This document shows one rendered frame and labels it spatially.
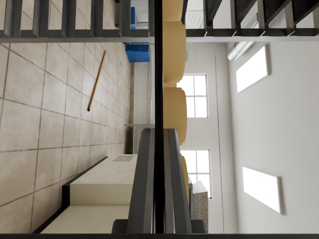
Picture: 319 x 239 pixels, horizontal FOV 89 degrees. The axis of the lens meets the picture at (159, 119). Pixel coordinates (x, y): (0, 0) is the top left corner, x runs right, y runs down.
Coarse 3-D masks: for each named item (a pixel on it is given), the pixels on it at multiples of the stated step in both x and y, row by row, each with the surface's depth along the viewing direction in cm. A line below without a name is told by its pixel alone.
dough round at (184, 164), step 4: (184, 156) 13; (184, 160) 13; (184, 164) 12; (184, 168) 12; (184, 172) 12; (184, 176) 11; (188, 184) 11; (188, 188) 11; (188, 192) 11; (188, 196) 11; (188, 200) 11; (188, 204) 11
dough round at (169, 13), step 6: (162, 0) 13; (168, 0) 13; (174, 0) 13; (180, 0) 13; (162, 6) 14; (168, 6) 14; (174, 6) 14; (180, 6) 14; (162, 12) 14; (168, 12) 14; (174, 12) 14; (180, 12) 14; (162, 18) 15; (168, 18) 15; (174, 18) 15; (180, 18) 15
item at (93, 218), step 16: (64, 208) 145; (80, 208) 139; (96, 208) 139; (112, 208) 139; (128, 208) 139; (48, 224) 122; (64, 224) 117; (80, 224) 117; (96, 224) 117; (112, 224) 117
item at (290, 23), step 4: (288, 4) 52; (292, 4) 51; (288, 8) 52; (292, 8) 51; (288, 12) 52; (292, 12) 51; (288, 16) 52; (292, 16) 51; (288, 20) 52; (292, 20) 51; (288, 24) 52; (292, 24) 51; (288, 28) 52; (292, 28) 51; (296, 28) 53; (288, 32) 52; (292, 32) 51; (296, 32) 53; (288, 36) 53; (292, 36) 53; (296, 36) 53
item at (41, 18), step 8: (40, 0) 54; (48, 0) 54; (40, 8) 54; (48, 8) 54; (40, 16) 54; (48, 16) 54; (40, 24) 53; (48, 24) 54; (32, 32) 50; (40, 32) 53
